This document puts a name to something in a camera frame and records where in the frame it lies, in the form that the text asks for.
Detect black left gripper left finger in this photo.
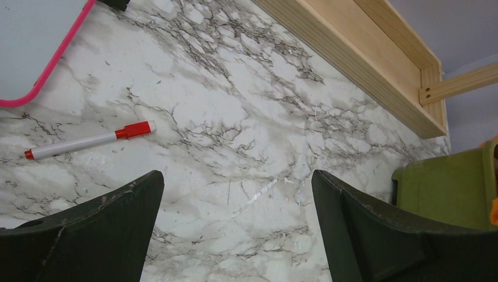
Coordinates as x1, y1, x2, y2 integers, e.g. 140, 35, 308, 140
1, 170, 164, 281

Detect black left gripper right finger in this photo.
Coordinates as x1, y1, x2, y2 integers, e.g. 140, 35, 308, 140
311, 170, 497, 281

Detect olive green plastic basket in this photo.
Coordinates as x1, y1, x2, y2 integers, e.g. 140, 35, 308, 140
392, 148, 497, 231

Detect orange shorts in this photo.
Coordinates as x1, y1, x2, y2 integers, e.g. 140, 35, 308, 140
479, 136, 497, 227

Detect red capped marker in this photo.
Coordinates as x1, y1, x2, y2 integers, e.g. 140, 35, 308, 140
24, 121, 157, 160

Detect wooden clothes rack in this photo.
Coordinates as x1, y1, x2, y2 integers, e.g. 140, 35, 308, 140
258, 1, 497, 139

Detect pink framed whiteboard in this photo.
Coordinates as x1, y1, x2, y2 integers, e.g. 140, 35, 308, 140
1, 0, 97, 108

